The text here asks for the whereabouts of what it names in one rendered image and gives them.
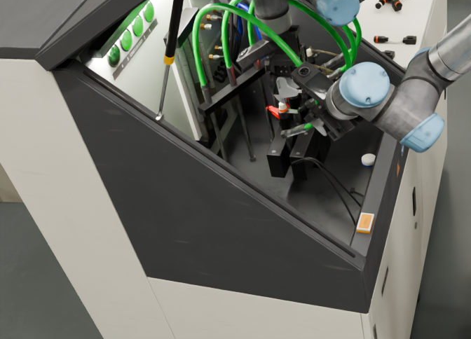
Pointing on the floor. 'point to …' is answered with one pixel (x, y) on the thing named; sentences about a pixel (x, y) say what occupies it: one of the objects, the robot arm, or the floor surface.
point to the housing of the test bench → (66, 169)
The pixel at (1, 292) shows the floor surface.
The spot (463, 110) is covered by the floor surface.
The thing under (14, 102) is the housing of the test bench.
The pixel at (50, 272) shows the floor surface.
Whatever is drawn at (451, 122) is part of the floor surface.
